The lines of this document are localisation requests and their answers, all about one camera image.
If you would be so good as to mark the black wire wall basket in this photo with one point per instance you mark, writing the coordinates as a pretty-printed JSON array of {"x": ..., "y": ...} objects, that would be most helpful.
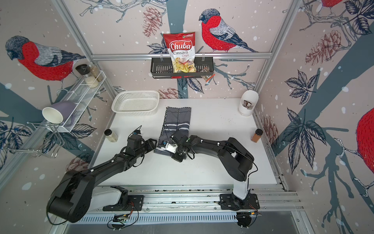
[{"x": 165, "y": 68}]

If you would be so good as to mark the glass jar on shelf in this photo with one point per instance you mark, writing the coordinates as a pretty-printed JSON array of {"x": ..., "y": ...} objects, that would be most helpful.
[{"x": 96, "y": 72}]

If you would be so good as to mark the white plastic mesh basket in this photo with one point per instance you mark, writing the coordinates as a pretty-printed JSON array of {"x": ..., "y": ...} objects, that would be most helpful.
[{"x": 136, "y": 103}]

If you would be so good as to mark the grey plaid pillowcase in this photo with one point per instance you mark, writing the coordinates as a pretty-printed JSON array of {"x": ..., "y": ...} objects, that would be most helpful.
[{"x": 175, "y": 119}]

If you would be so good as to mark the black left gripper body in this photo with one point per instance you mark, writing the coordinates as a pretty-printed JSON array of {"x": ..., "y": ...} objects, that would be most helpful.
[{"x": 147, "y": 146}]

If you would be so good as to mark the small white spice jar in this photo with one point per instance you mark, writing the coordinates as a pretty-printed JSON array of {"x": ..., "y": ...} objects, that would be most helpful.
[{"x": 111, "y": 136}]

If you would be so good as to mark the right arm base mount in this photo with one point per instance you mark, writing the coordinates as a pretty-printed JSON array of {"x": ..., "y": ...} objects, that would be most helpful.
[{"x": 231, "y": 202}]

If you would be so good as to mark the white wire wall shelf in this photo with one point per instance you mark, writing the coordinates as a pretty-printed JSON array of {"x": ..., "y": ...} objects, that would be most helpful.
[{"x": 80, "y": 95}]

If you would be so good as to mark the purple white cup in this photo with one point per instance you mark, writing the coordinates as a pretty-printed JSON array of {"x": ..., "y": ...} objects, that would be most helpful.
[{"x": 58, "y": 112}]

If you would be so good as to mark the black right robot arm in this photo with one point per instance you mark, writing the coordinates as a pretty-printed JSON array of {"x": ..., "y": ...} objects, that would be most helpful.
[{"x": 235, "y": 158}]

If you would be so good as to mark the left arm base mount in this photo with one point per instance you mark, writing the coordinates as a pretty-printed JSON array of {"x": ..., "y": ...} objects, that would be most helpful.
[{"x": 125, "y": 202}]

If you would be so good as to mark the red Chuba chips bag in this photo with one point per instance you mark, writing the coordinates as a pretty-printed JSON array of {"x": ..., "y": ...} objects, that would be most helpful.
[{"x": 181, "y": 48}]

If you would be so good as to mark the orange spice jar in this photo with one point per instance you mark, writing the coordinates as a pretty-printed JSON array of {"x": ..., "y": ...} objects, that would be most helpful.
[{"x": 257, "y": 135}]

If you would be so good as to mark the aluminium rail base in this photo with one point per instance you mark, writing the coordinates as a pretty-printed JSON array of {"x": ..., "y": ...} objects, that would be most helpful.
[{"x": 201, "y": 204}]

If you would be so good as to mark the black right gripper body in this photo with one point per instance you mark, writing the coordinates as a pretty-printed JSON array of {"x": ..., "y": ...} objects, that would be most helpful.
[{"x": 177, "y": 156}]

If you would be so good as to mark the black lid spice jar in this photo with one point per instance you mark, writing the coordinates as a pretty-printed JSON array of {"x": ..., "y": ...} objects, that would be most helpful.
[{"x": 89, "y": 79}]

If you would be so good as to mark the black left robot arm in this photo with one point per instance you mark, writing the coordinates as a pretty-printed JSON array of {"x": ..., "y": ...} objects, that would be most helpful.
[{"x": 71, "y": 199}]

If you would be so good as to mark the white cylindrical container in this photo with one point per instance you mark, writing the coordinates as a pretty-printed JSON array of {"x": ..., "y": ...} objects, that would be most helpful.
[{"x": 248, "y": 102}]

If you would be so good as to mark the chrome wire cup holder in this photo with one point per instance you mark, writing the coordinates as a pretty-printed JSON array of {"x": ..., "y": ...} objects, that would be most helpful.
[{"x": 33, "y": 139}]

